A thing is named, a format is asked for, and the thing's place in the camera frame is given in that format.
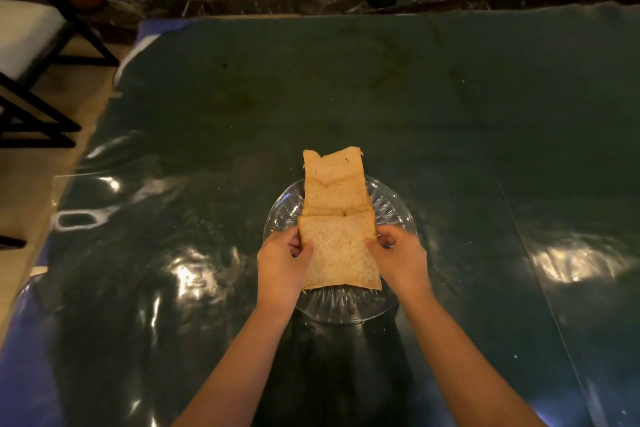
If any person's right forearm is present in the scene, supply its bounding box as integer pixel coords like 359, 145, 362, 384
398, 291, 548, 427

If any person's left forearm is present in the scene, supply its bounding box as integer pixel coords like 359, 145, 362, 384
170, 299, 297, 427

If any black chair with white cushion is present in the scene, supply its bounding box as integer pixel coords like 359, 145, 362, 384
0, 0, 121, 149

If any clear plastic table cover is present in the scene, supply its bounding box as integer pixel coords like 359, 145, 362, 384
0, 5, 640, 427

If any clear glass plate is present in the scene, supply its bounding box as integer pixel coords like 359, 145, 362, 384
263, 174, 419, 326

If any person's right hand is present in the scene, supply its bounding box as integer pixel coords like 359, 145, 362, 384
366, 226, 434, 303

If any brown bread slice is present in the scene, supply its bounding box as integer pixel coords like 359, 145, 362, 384
302, 146, 375, 218
298, 215, 383, 291

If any person's left hand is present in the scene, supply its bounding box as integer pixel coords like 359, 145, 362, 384
256, 228, 315, 313

